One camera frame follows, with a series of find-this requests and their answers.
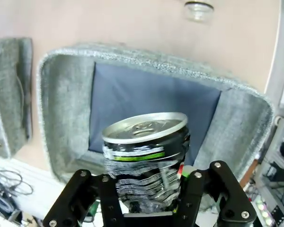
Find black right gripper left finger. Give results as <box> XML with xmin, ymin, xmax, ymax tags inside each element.
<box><xmin>42</xmin><ymin>169</ymin><xmax>126</xmax><ymax>227</ymax></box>

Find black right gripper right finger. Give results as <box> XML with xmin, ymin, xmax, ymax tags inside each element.
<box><xmin>174</xmin><ymin>161</ymin><xmax>256</xmax><ymax>227</ymax></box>

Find crushed black drink can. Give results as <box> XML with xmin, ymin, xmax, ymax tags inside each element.
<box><xmin>101</xmin><ymin>112</ymin><xmax>191</xmax><ymax>213</ymax></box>

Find grey felt basket blue bottom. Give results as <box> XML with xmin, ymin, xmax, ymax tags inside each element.
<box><xmin>36</xmin><ymin>43</ymin><xmax>275</xmax><ymax>211</ymax></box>

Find white metal shelf rack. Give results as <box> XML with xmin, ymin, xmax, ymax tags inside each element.
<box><xmin>250</xmin><ymin>115</ymin><xmax>284</xmax><ymax>227</ymax></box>

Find tangled black cables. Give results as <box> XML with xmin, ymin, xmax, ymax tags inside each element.
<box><xmin>0</xmin><ymin>163</ymin><xmax>34</xmax><ymax>217</ymax></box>

